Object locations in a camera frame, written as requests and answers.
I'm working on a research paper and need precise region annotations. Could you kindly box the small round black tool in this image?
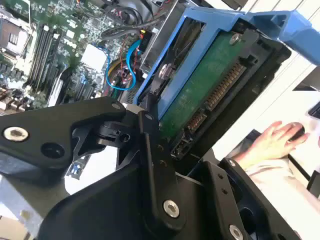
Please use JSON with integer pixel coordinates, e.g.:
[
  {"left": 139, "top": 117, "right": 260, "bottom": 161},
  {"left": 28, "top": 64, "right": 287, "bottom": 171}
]
[{"left": 284, "top": 121, "right": 306, "bottom": 142}]

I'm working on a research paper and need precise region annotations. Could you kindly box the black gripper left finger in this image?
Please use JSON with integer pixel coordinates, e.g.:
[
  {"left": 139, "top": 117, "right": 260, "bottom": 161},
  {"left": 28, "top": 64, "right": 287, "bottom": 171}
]
[{"left": 0, "top": 94, "right": 187, "bottom": 232}]

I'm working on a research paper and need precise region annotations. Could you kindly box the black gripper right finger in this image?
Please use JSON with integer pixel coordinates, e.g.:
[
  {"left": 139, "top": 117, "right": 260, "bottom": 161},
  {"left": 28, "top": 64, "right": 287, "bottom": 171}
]
[{"left": 199, "top": 157, "right": 301, "bottom": 240}]

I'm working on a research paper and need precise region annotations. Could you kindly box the black disk power wire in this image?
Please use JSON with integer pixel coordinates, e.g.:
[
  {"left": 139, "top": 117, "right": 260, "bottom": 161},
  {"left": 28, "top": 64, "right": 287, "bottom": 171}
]
[{"left": 136, "top": 28, "right": 155, "bottom": 55}]

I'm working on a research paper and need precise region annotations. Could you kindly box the person's bare hand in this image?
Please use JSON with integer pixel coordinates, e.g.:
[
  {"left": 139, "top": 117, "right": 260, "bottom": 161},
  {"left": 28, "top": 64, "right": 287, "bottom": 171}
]
[{"left": 234, "top": 121, "right": 310, "bottom": 171}]

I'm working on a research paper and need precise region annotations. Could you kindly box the hard disk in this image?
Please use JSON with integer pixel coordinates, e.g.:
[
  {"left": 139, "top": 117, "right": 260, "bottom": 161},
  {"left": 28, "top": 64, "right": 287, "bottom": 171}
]
[{"left": 133, "top": 6, "right": 320, "bottom": 161}]

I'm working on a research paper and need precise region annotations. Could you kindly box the black SATA wire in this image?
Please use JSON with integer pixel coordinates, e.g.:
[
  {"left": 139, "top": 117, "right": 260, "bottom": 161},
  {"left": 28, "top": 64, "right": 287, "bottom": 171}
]
[{"left": 101, "top": 13, "right": 167, "bottom": 42}]

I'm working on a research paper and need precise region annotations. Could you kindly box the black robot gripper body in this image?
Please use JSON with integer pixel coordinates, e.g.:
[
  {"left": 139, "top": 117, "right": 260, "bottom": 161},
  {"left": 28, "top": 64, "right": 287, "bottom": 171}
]
[{"left": 37, "top": 162, "right": 225, "bottom": 240}]

